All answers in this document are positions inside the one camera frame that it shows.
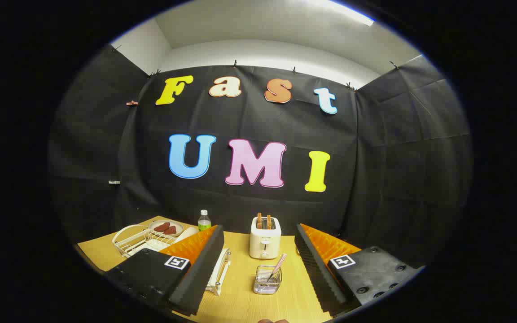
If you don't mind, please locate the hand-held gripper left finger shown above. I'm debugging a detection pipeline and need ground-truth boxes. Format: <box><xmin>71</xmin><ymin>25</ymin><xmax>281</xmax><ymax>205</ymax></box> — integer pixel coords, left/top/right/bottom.
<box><xmin>105</xmin><ymin>224</ymin><xmax>225</xmax><ymax>317</ymax></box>

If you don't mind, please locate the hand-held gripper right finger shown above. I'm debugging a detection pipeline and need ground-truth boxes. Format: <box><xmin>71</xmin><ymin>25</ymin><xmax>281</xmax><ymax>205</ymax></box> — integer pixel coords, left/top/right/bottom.
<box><xmin>294</xmin><ymin>223</ymin><xmax>423</xmax><ymax>317</ymax></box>

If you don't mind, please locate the white wire dish rack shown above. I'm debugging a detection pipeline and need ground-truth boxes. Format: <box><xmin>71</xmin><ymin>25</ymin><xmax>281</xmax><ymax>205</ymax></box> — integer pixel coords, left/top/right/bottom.
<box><xmin>112</xmin><ymin>224</ymin><xmax>232</xmax><ymax>297</ymax></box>

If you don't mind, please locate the pink checked handle spoon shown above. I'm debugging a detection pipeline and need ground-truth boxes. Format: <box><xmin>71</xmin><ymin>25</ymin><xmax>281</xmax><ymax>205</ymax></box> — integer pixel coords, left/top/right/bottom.
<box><xmin>267</xmin><ymin>253</ymin><xmax>287</xmax><ymax>282</ymax></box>

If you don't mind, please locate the metal wire basket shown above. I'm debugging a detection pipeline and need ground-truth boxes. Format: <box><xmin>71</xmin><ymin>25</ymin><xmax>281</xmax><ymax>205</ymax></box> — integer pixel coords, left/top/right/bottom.
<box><xmin>253</xmin><ymin>265</ymin><xmax>283</xmax><ymax>295</ymax></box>

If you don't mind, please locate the small beige plate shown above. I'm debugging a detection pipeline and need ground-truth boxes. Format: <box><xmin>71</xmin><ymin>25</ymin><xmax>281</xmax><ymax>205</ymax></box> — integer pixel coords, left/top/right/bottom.
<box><xmin>149</xmin><ymin>219</ymin><xmax>184</xmax><ymax>237</ymax></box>

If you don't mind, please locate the white ribbed drip tray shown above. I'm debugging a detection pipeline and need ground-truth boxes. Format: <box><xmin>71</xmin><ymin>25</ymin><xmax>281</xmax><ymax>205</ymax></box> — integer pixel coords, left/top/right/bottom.
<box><xmin>140</xmin><ymin>240</ymin><xmax>172</xmax><ymax>254</ymax></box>

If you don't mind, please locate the white toaster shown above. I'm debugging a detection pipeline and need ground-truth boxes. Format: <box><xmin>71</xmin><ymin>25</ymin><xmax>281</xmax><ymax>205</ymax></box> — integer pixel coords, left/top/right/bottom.
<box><xmin>249</xmin><ymin>217</ymin><xmax>282</xmax><ymax>259</ymax></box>

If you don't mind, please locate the black backdrop cloth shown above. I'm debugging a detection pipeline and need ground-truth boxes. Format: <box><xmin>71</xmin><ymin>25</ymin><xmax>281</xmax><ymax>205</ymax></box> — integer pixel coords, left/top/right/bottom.
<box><xmin>48</xmin><ymin>45</ymin><xmax>472</xmax><ymax>270</ymax></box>

